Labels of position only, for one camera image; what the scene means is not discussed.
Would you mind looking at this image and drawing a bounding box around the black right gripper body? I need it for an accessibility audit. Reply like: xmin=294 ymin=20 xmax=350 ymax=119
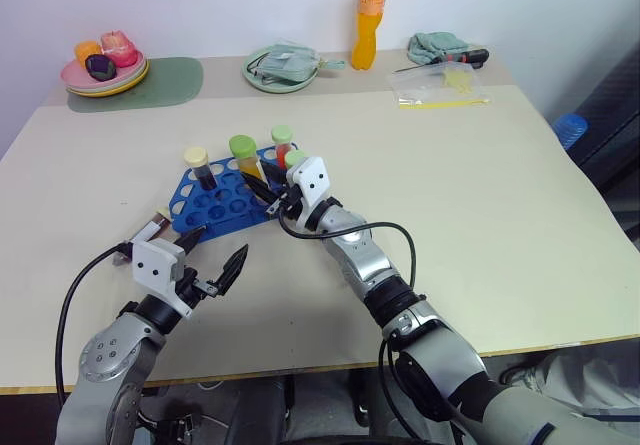
xmin=266 ymin=182 xmax=305 ymax=219

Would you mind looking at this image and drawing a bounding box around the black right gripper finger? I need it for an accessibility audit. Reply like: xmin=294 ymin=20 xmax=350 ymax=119
xmin=259 ymin=160 xmax=288 ymax=187
xmin=242 ymin=174 xmax=278 ymax=208

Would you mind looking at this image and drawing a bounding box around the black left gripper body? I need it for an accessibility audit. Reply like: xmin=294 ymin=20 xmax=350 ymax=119
xmin=172 ymin=254 xmax=222 ymax=312

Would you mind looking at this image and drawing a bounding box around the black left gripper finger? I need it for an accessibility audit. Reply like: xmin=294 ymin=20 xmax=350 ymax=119
xmin=174 ymin=224 xmax=207 ymax=258
xmin=214 ymin=243 xmax=250 ymax=298

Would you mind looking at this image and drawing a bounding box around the blue test tube rack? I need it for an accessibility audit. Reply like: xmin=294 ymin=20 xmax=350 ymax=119
xmin=168 ymin=142 xmax=307 ymax=242

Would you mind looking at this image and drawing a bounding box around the labelled dark red liquid tube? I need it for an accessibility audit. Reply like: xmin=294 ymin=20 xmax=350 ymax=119
xmin=111 ymin=206 xmax=173 ymax=268

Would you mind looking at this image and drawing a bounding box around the green cap red liquid tube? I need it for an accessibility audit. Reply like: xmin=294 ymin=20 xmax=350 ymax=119
xmin=270 ymin=124 xmax=295 ymax=169

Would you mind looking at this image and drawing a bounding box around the green cap yellow liquid tube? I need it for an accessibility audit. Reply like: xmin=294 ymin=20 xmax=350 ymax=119
xmin=228 ymin=134 xmax=267 ymax=180

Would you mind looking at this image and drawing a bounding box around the cream cap dark liquid tube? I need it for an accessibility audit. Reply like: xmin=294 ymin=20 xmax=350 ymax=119
xmin=182 ymin=146 xmax=218 ymax=190

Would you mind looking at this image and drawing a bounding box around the green plate with pouch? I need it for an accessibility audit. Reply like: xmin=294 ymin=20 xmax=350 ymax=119
xmin=241 ymin=47 xmax=322 ymax=95

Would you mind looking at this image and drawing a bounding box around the green fabric pouch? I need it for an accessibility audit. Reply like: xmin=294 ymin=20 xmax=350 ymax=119
xmin=257 ymin=41 xmax=347 ymax=84

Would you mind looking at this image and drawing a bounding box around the green placemat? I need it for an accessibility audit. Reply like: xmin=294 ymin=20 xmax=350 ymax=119
xmin=66 ymin=55 xmax=206 ymax=114

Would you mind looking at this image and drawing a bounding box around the orange soda bottle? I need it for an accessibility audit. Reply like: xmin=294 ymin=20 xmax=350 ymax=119
xmin=350 ymin=0 xmax=391 ymax=72

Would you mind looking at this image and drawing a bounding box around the yellow plate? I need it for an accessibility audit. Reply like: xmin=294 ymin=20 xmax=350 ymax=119
xmin=65 ymin=67 xmax=151 ymax=99

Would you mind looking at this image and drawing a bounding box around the clear zip plastic bag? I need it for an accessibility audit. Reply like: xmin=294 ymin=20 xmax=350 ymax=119
xmin=386 ymin=61 xmax=495 ymax=112

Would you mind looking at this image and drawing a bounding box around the red pink toy fruit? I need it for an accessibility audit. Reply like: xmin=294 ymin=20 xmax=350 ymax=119
xmin=106 ymin=44 xmax=141 ymax=69

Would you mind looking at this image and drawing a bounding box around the purple toy fruit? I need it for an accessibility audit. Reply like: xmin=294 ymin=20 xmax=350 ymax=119
xmin=84 ymin=53 xmax=118 ymax=81

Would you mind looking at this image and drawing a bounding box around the pink plate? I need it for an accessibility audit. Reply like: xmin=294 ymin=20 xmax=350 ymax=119
xmin=60 ymin=52 xmax=148 ymax=90

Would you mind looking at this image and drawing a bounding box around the green cloth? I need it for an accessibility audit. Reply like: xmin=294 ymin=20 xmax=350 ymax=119
xmin=406 ymin=31 xmax=472 ymax=65

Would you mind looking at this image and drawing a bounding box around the orange toy fruit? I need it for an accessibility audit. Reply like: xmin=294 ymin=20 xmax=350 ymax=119
xmin=74 ymin=40 xmax=104 ymax=65

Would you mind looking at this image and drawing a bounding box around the red black screwdriver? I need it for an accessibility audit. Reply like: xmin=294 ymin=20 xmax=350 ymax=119
xmin=392 ymin=48 xmax=491 ymax=75

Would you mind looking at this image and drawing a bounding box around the grey shoe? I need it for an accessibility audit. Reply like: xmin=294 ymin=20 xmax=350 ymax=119
xmin=499 ymin=363 xmax=529 ymax=387

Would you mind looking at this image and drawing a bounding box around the black carbon pattern chair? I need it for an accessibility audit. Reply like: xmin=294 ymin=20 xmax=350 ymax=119
xmin=568 ymin=48 xmax=640 ymax=254

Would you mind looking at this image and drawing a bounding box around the grey trousers leg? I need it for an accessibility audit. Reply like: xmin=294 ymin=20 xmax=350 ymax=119
xmin=519 ymin=335 xmax=640 ymax=419

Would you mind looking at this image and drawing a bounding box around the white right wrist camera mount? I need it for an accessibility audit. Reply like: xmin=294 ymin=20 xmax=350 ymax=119
xmin=285 ymin=155 xmax=333 ymax=230

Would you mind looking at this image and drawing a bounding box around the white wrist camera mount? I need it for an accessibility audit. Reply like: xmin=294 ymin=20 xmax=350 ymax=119
xmin=285 ymin=155 xmax=333 ymax=230
xmin=131 ymin=238 xmax=195 ymax=320

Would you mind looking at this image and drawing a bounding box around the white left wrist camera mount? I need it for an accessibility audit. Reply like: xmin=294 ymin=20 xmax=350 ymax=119
xmin=131 ymin=238 xmax=195 ymax=320

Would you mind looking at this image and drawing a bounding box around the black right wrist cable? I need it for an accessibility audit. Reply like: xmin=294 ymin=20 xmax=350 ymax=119
xmin=276 ymin=205 xmax=418 ymax=289

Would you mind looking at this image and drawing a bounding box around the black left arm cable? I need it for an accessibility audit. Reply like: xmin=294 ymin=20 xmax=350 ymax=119
xmin=54 ymin=244 xmax=133 ymax=409

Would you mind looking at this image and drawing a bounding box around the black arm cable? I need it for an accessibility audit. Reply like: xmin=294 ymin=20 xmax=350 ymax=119
xmin=54 ymin=244 xmax=133 ymax=409
xmin=377 ymin=336 xmax=469 ymax=445

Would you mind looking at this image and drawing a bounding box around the black post under table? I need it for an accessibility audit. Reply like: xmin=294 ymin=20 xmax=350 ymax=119
xmin=347 ymin=366 xmax=385 ymax=427

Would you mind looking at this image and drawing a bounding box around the black right upper arm cable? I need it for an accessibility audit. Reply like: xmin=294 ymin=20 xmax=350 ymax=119
xmin=377 ymin=336 xmax=469 ymax=445

